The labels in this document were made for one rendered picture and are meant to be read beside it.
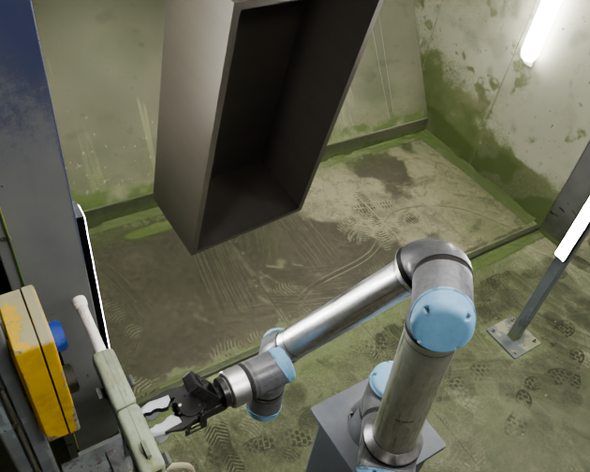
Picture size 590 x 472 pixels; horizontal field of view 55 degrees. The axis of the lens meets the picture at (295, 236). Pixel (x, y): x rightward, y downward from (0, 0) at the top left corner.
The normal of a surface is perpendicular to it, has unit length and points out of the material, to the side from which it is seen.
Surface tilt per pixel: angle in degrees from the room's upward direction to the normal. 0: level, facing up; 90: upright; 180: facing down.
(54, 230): 90
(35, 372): 90
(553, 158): 90
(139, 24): 57
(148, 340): 0
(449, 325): 82
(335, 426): 0
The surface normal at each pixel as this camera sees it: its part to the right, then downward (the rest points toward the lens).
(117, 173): 0.50, 0.14
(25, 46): 0.52, 0.63
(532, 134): -0.84, 0.29
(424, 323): -0.18, 0.56
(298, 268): 0.11, -0.72
